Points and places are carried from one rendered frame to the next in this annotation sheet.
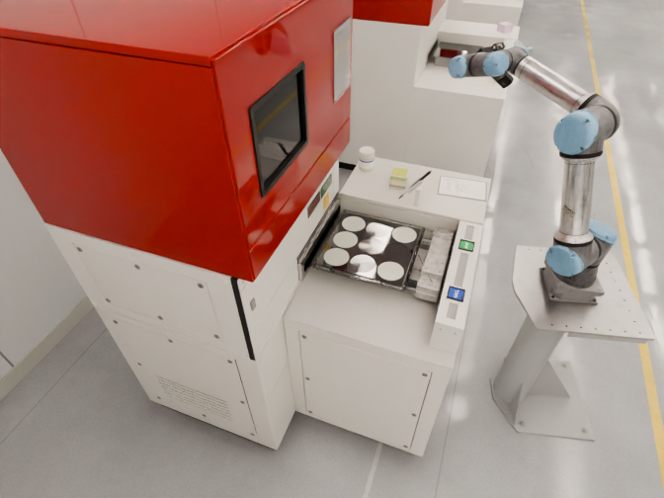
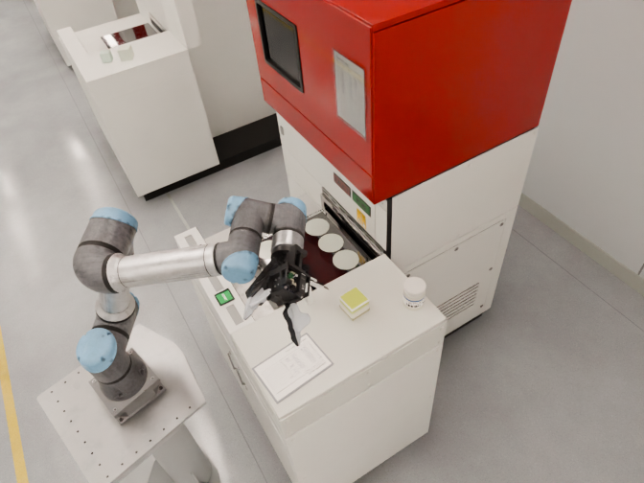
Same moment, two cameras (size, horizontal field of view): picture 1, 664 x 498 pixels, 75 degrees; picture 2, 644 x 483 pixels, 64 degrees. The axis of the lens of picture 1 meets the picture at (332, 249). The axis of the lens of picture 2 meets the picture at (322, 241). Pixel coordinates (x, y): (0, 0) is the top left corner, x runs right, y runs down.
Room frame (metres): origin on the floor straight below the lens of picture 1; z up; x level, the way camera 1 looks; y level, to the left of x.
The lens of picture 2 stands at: (2.24, -1.10, 2.37)
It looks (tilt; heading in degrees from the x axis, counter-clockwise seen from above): 46 degrees down; 133
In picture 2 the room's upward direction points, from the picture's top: 7 degrees counter-clockwise
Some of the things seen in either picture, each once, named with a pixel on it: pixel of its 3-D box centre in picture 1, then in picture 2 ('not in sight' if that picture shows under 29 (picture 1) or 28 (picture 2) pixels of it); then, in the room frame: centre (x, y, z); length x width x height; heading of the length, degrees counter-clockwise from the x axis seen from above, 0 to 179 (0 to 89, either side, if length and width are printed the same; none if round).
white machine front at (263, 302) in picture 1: (298, 240); (328, 182); (1.18, 0.12, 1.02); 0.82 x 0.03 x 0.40; 159
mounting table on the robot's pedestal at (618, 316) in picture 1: (565, 297); (132, 402); (1.12, -0.94, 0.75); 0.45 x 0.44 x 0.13; 83
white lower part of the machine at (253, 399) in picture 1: (242, 317); (393, 248); (1.30, 0.44, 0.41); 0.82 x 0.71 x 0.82; 159
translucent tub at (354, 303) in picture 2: (399, 178); (354, 304); (1.62, -0.30, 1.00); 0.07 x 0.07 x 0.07; 73
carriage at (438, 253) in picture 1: (435, 264); (249, 293); (1.21, -0.41, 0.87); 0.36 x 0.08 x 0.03; 159
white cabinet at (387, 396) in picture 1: (389, 313); (307, 350); (1.32, -0.28, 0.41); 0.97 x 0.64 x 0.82; 159
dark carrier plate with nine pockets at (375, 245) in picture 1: (370, 246); (307, 254); (1.28, -0.16, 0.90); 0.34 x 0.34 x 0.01; 69
